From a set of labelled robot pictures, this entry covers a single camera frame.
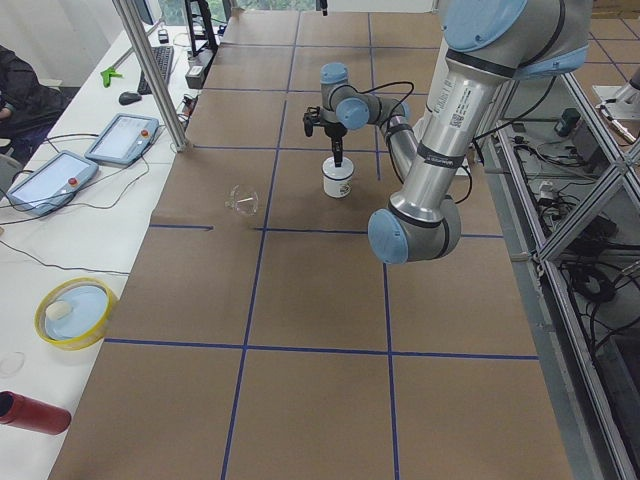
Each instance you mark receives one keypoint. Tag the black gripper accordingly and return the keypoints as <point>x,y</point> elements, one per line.
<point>334,131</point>

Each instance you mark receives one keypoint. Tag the yellow rimmed bowl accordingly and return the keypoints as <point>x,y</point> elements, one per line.
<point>75,314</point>

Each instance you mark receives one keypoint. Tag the far teach pendant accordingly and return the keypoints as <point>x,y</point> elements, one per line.
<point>123,140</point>

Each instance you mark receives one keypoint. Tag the black monitor stand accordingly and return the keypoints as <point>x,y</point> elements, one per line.
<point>199,22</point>

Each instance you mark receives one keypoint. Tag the green plastic clip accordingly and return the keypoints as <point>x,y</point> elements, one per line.
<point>108,75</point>

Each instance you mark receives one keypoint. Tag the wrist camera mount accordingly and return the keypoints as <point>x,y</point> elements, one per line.
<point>311,119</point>

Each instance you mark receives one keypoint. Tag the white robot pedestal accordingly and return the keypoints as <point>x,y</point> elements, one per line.
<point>441,70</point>

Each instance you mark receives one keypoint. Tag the white mug lid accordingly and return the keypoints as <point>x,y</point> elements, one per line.
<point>338,172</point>

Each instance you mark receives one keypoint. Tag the red cylinder bottle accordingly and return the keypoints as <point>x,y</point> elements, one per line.
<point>27,413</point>

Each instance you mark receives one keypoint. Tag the clear glass dish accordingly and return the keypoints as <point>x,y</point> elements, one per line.
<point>11,363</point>

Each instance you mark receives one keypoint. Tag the aluminium side rail frame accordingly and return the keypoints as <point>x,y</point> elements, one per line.
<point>568,161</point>

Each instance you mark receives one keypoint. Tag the seated person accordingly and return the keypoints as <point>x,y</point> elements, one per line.
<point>29,109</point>

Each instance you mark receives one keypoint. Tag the white enamel mug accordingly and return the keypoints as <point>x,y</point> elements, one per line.
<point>337,189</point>

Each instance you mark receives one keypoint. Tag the near teach pendant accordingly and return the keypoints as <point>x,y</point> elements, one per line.
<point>53,184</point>

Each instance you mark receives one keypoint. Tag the grey power adapter box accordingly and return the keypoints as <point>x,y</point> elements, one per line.
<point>195,77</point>

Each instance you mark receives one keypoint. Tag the aluminium frame post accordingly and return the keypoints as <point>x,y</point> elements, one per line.
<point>139,41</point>

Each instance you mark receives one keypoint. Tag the grey computer mouse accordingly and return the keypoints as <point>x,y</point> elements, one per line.
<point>128,98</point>

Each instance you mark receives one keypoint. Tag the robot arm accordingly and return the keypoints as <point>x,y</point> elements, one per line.
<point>488,43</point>

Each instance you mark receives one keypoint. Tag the teach pendant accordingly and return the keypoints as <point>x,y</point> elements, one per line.
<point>53,184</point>
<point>123,140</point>

